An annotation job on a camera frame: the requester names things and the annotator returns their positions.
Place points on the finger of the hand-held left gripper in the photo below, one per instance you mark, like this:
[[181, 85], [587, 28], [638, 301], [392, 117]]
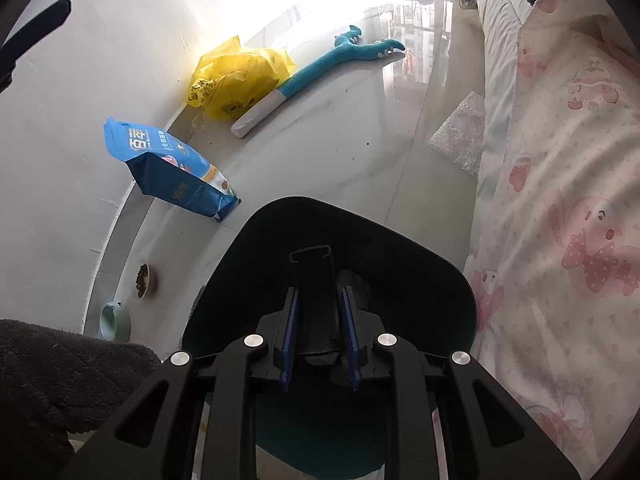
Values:
[[40, 22]]

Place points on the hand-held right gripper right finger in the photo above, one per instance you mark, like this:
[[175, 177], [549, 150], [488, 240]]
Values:
[[351, 340]]

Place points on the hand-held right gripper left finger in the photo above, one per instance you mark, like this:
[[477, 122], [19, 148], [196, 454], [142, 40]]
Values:
[[289, 345]]

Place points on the pet bowl with kibble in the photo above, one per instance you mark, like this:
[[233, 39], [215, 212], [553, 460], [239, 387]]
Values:
[[144, 280]]

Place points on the pale green pet bowl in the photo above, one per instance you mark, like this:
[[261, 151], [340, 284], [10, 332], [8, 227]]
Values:
[[112, 325]]

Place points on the blue pet food bag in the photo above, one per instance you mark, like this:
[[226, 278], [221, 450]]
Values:
[[170, 170]]

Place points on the yellow plastic bag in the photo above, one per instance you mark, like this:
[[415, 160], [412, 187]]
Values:
[[235, 75]]

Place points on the bubble wrap sheet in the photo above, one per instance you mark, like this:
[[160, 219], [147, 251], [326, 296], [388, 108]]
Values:
[[460, 135]]

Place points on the dark fluffy cloth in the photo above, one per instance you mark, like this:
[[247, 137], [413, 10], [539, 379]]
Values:
[[60, 385]]

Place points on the pink printed bedsheet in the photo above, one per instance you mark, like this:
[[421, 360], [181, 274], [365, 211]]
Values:
[[575, 185]]

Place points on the blue dinosaur plush toy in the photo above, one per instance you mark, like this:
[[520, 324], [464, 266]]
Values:
[[320, 67]]

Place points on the white quilted bed cover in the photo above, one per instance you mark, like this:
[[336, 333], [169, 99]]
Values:
[[495, 40]]

